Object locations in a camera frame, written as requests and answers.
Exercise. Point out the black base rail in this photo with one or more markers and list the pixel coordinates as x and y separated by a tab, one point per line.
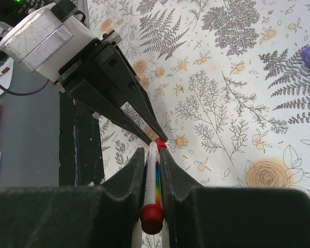
80	154

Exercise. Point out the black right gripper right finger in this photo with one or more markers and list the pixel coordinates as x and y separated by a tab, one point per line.
199	216

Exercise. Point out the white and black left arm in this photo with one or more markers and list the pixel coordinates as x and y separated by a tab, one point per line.
12	12

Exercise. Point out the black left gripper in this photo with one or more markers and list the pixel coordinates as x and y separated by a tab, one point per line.
118	83

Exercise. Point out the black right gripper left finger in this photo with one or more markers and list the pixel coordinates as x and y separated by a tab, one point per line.
99	216

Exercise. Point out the red capped whiteboard marker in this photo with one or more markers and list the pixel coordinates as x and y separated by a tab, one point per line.
152	213

